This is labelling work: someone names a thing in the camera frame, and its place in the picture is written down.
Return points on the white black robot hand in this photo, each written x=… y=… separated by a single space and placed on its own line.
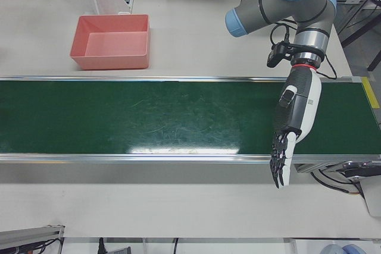
x=300 y=108

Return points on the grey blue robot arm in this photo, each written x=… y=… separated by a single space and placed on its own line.
x=282 y=7

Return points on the black conveyor control box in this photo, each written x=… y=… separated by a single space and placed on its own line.
x=363 y=172

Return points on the pink plastic box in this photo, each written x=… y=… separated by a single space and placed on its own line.
x=116 y=43

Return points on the grey flat device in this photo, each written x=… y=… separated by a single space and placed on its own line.
x=373 y=197

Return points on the light blue round object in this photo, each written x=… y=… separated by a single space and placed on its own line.
x=332 y=249
x=350 y=249

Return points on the green conveyor belt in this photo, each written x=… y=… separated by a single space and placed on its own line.
x=149 y=117

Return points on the aluminium extrusion beam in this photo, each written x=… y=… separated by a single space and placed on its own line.
x=29 y=234

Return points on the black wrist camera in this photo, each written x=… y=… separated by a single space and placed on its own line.
x=272 y=56

